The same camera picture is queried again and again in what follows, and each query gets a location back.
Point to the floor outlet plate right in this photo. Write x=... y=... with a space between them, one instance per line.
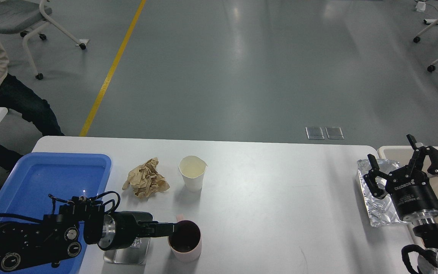
x=334 y=133

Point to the crumpled brown paper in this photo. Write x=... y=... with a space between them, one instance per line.
x=144 y=180

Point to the pink mug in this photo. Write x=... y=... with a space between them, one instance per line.
x=186 y=240

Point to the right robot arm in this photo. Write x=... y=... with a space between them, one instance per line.
x=417 y=259

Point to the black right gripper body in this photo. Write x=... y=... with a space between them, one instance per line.
x=411 y=193

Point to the person in beige sweater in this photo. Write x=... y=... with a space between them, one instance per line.
x=20 y=98

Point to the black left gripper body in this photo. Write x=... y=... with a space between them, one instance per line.
x=120 y=229

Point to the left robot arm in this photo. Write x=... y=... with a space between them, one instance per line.
x=27 y=242

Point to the floor outlet plate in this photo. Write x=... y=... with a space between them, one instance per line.
x=314 y=133
x=334 y=133

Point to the blue plastic tray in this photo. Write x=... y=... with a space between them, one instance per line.
x=36 y=175

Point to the grey office chair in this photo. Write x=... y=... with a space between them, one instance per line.
x=29 y=19

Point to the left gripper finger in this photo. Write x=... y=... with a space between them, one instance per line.
x=155 y=230

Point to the stainless steel rectangular dish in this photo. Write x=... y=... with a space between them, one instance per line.
x=134 y=254

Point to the floor outlet plate left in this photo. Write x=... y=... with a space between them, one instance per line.
x=314 y=133

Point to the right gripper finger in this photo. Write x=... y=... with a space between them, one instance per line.
x=420 y=152
x=370 y=178

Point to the white paper cup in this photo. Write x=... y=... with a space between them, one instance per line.
x=192 y=169

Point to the aluminium foil tray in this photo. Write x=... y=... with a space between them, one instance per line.
x=381 y=212

